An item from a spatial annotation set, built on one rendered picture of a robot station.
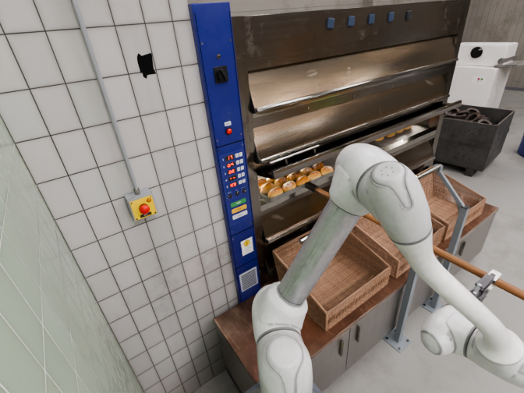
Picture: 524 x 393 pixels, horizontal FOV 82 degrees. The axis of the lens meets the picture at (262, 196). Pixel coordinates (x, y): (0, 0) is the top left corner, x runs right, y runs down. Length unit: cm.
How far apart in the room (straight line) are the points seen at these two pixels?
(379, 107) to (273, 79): 89
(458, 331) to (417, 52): 180
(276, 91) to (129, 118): 69
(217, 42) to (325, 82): 67
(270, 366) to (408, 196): 58
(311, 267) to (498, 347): 50
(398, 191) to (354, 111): 136
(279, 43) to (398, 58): 95
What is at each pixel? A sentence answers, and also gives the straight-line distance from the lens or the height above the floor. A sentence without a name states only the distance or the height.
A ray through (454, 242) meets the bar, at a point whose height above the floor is 68.
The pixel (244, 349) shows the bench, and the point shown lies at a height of 58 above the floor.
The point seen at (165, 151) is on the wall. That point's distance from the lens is 133.
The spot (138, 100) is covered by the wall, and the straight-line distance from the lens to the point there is 126.
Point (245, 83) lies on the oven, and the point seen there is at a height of 184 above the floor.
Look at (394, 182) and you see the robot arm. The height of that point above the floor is 177.
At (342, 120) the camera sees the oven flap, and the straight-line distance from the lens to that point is 192.
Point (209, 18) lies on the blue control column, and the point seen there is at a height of 210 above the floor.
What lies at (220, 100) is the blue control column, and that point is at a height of 180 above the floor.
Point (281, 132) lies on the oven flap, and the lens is 162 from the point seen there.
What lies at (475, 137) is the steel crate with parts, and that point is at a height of 55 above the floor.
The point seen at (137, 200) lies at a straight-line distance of 129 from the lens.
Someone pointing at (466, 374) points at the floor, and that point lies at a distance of 263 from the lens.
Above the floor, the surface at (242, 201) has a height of 128.
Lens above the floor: 208
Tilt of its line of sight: 30 degrees down
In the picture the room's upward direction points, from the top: 5 degrees counter-clockwise
